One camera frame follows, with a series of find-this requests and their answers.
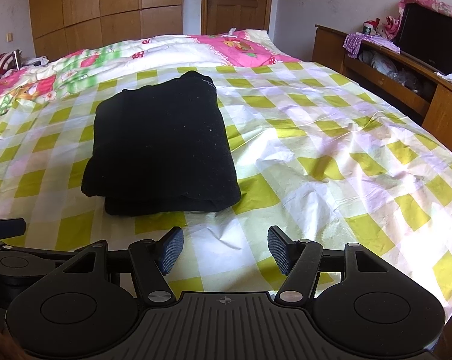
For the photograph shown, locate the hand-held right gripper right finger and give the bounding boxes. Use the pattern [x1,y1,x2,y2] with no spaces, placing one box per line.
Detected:
[267,226,399,304]

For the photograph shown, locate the pale bundled clothes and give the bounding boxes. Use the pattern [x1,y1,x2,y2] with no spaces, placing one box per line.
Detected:
[359,50,398,80]

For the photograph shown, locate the wooden wardrobe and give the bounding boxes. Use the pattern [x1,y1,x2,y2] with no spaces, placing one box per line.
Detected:
[29,0,184,59]

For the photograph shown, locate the red white striped cloth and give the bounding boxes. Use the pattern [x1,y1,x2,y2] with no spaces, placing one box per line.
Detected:
[0,52,21,80]

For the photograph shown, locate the black garment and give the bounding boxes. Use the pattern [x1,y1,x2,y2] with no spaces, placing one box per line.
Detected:
[80,70,242,217]

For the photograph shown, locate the pink plush toy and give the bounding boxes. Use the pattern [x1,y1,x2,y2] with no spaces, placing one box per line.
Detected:
[376,16,400,40]

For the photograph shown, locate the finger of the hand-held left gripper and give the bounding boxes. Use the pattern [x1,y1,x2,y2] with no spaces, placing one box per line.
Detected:
[0,217,77,257]

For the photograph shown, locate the checked cartoon printed quilt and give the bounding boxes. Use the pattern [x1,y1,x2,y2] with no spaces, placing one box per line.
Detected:
[0,28,452,327]

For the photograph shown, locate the black television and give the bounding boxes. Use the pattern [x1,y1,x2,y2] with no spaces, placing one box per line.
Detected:
[393,3,452,80]

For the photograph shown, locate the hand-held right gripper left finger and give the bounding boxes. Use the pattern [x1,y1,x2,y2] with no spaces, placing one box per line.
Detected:
[53,226,185,305]

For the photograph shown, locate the wooden door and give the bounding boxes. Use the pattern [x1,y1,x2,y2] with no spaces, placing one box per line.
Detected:
[201,0,275,35]

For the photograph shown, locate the wooden television cabinet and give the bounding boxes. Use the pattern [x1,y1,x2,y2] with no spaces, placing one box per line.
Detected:
[312,24,452,155]

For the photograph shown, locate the pink floral cloth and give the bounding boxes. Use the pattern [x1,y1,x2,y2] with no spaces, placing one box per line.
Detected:
[385,0,452,41]

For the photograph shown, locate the purple patterned cloth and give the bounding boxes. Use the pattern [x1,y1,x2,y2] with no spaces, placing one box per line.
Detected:
[342,33,377,59]

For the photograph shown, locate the red white plush toy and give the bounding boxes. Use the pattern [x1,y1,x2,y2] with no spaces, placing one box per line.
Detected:
[362,18,381,37]

